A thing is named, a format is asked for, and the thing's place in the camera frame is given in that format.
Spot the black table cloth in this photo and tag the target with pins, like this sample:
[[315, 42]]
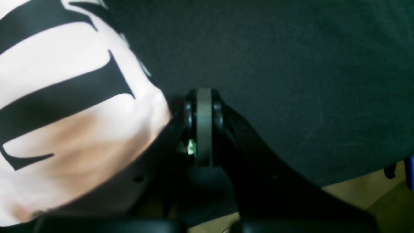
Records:
[[328, 84]]

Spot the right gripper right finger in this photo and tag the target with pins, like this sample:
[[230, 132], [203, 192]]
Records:
[[272, 197]]

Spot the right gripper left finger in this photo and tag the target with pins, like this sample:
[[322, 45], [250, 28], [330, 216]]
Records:
[[185, 141]]

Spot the orange blue clamp right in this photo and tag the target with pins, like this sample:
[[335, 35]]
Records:
[[389, 171]]

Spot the pink T-shirt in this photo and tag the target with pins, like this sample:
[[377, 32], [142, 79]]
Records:
[[77, 107]]

